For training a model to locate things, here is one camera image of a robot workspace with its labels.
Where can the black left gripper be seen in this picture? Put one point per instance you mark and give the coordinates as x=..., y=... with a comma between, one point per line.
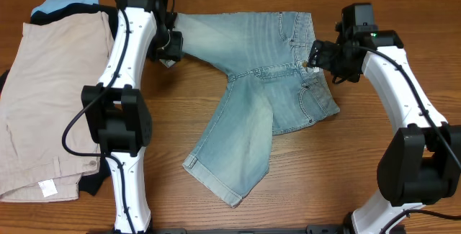
x=174, y=51

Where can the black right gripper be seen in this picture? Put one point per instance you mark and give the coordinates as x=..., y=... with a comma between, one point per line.
x=319, y=57

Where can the light blue denim shorts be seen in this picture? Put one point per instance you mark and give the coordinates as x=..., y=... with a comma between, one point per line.
x=270, y=91

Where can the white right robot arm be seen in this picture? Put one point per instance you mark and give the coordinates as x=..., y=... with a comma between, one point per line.
x=422, y=162

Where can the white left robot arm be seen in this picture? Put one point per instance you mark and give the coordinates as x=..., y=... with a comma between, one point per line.
x=118, y=118

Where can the beige shorts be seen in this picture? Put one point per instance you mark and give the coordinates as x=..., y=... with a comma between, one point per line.
x=50, y=101

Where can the light blue shirt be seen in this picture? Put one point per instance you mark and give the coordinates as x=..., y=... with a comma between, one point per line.
x=49, y=6

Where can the black garment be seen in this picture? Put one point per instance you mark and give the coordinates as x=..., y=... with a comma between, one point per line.
x=72, y=11

